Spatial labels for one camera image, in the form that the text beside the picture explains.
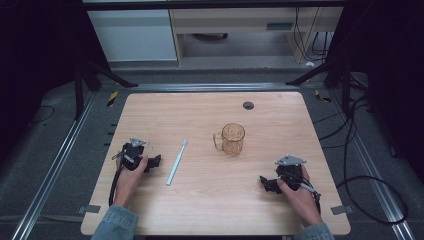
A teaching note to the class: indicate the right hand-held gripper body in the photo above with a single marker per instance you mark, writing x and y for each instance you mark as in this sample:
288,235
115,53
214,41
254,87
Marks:
290,173

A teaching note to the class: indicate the white cabinet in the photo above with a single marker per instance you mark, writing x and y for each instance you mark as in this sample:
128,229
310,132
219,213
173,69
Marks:
133,35

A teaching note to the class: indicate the yellow black striped tape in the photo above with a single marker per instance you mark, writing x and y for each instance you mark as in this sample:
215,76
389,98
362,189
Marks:
322,97
112,98

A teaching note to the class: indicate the grey round table grommet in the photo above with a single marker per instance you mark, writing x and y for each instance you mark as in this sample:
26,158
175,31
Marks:
248,105

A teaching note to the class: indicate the light blue toothbrush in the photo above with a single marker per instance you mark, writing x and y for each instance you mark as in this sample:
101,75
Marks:
176,164

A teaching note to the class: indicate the clear glass mug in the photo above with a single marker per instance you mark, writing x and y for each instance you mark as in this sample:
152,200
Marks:
233,141

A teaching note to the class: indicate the aluminium floor rail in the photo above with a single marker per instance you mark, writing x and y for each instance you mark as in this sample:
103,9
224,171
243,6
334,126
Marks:
213,87
376,186
50,176

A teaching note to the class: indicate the grey metal table bracket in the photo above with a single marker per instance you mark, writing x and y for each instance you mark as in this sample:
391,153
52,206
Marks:
341,210
89,209

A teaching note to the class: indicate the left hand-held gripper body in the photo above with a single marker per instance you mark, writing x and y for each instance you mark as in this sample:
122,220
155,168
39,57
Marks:
132,154

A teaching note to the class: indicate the person's left hand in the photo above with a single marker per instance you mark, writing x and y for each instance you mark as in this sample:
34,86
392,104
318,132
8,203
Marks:
127,185

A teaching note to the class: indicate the person's right hand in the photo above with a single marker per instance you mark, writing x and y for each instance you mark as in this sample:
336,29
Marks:
305,203

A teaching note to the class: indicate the black metal stand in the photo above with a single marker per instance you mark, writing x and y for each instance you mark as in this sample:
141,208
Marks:
79,90
345,83

